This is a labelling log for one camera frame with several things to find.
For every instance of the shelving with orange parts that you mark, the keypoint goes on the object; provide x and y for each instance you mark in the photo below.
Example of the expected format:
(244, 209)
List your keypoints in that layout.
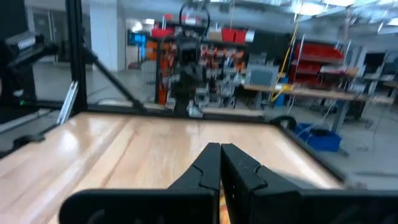
(224, 68)

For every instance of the white building pillar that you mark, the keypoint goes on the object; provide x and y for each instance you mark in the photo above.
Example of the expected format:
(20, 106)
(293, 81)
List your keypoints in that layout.
(107, 34)

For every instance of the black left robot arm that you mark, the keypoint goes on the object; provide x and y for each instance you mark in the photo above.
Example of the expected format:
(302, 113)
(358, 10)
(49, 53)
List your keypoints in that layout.
(12, 81)

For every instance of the red bin rack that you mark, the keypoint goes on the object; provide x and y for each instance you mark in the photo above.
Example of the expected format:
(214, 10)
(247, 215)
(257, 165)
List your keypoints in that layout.
(317, 53)

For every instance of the silver aluminium bracket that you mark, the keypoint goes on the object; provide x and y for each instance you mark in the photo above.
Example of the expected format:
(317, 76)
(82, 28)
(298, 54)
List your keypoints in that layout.
(66, 104)

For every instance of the grey equipment box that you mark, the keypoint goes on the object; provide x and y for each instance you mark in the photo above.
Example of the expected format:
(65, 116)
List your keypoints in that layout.
(261, 76)

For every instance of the blue lit screen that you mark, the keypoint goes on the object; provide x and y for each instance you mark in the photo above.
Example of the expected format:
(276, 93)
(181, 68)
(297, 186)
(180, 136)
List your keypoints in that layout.
(136, 39)

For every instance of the red storage bin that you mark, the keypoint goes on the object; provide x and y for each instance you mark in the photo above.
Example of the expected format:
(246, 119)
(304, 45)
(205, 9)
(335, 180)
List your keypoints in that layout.
(161, 32)
(233, 35)

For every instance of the wooden workbench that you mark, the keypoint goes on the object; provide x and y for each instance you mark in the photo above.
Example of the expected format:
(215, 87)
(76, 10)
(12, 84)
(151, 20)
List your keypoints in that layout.
(311, 92)

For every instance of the blue storage bin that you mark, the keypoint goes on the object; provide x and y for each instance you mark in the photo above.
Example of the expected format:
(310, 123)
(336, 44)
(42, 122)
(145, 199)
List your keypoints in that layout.
(323, 143)

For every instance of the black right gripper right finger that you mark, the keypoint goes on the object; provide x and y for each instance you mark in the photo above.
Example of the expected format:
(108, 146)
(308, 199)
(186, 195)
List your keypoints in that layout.
(248, 189)

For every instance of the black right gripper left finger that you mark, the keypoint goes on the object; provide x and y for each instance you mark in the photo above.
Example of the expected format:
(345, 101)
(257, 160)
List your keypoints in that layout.
(205, 174)

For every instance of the black table frame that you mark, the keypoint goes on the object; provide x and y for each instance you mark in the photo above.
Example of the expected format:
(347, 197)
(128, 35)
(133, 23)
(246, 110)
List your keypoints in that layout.
(76, 46)

